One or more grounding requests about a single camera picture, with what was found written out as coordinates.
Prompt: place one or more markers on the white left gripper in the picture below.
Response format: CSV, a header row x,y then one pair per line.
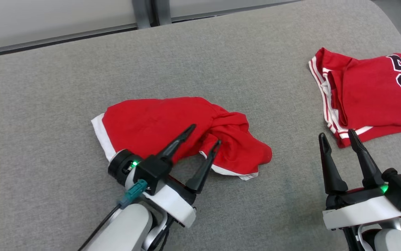
x,y
176,205

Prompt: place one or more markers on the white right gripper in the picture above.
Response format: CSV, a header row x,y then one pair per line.
x,y
357,212

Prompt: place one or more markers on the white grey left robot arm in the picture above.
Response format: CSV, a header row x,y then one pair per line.
x,y
127,230

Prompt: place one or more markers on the red shorts with white hem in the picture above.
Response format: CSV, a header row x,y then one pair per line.
x,y
144,122

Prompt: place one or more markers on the grey partition base rail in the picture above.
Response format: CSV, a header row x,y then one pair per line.
x,y
47,39
221,13

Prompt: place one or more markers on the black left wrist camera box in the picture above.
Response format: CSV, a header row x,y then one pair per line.
x,y
153,170

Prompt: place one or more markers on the grey metal partition post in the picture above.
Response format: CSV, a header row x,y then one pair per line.
x,y
141,14

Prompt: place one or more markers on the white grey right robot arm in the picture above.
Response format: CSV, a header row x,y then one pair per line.
x,y
388,242

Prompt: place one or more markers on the red white basketball jersey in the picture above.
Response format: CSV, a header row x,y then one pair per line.
x,y
368,90

